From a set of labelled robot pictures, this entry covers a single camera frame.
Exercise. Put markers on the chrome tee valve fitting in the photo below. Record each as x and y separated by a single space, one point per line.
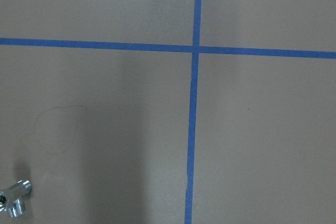
12 198

